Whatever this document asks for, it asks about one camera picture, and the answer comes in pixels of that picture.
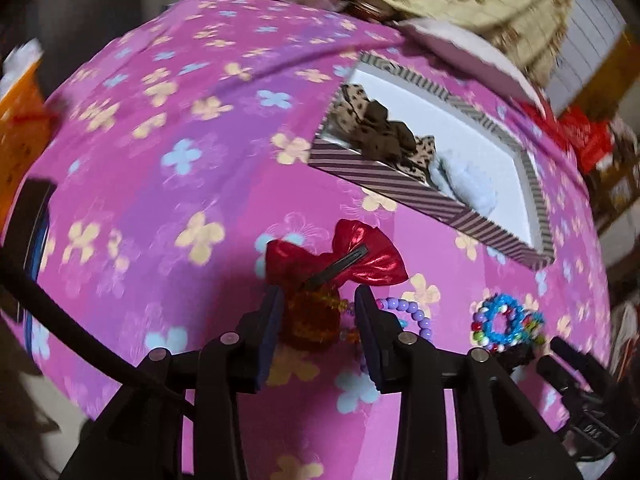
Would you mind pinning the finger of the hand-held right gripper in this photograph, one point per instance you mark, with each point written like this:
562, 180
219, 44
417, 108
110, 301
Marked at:
555, 377
580, 360

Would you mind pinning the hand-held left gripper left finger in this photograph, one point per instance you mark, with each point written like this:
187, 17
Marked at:
264, 345

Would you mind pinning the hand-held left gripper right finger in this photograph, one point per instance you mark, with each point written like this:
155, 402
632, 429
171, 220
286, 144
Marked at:
372, 350

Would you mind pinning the black scrunchie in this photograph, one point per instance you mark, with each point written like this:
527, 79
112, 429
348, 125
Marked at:
520, 358

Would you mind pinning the red shiny bow hair clip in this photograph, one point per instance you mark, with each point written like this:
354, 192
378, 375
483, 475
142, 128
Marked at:
372, 257

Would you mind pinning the striped cardboard box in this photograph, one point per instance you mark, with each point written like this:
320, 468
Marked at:
380, 180

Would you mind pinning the pink floral bedsheet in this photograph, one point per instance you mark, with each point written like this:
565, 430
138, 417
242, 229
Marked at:
175, 185

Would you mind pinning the light blue fluffy scrunchie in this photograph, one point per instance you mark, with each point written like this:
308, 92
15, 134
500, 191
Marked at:
465, 185

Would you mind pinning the leopard print hair bow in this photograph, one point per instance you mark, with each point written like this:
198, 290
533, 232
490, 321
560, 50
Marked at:
421, 160

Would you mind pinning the brown dotted scrunchie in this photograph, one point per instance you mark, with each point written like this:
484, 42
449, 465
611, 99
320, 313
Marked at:
385, 130

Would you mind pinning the red shopping bag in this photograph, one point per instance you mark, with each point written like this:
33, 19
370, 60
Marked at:
590, 135

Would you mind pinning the red cloth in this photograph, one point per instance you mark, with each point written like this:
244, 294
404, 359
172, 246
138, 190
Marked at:
540, 117

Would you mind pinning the dark flat device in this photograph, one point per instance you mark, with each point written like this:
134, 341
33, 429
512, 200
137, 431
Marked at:
34, 220

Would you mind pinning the striped box lid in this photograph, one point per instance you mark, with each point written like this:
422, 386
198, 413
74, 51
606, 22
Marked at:
465, 55

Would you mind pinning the orange plastic basket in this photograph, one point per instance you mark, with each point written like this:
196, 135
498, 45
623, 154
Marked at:
20, 130

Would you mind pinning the white crumpled item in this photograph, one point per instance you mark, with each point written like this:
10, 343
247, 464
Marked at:
20, 60

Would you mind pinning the grey cabinet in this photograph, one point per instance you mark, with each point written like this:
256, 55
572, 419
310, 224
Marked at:
65, 15

